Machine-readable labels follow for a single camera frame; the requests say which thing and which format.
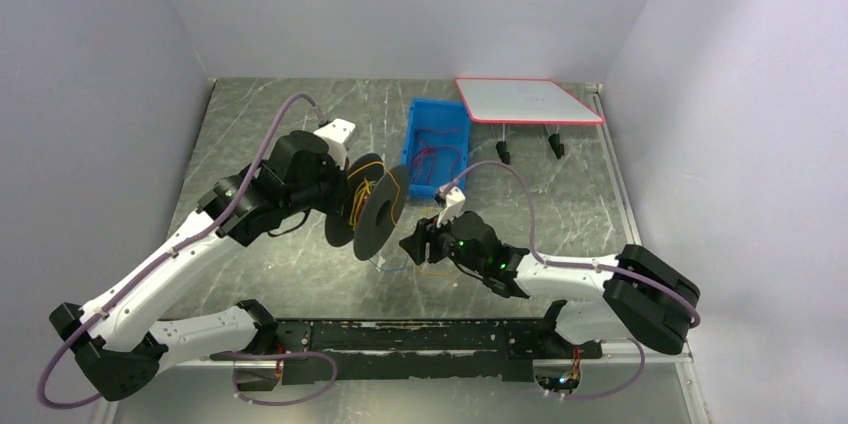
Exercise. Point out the white board red rim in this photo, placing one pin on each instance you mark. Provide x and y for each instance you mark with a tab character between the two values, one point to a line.
523	101

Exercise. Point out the grey perforated cable spool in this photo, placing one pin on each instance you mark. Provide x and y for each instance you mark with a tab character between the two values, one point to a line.
372	208

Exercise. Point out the black board foot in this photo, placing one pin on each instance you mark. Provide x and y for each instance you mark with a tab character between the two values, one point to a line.
556	145
503	152

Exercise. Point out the black board foot left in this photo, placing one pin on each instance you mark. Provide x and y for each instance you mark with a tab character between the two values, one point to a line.
503	152

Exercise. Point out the blue plastic bin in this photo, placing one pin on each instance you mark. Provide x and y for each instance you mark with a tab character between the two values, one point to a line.
436	146

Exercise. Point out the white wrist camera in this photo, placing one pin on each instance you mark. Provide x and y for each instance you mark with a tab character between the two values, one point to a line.
337	134
451	201

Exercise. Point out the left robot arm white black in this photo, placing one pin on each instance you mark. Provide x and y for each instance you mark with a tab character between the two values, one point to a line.
120	340

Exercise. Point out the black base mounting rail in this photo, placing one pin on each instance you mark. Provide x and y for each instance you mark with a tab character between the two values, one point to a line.
506	348

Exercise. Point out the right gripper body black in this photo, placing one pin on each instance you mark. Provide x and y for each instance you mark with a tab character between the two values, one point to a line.
425	242

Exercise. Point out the black board foot right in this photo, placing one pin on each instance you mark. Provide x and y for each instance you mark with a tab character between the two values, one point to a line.
556	145

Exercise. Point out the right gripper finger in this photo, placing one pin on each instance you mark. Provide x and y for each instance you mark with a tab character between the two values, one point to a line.
425	228
416	249

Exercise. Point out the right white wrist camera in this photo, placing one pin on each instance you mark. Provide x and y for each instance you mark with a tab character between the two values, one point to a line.
451	201

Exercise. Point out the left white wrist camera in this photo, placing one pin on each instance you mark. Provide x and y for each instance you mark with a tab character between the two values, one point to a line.
337	134

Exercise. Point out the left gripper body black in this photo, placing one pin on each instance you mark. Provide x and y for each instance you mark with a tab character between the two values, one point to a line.
334	189

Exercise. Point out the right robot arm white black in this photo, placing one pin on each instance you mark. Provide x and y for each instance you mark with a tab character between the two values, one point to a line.
631	294

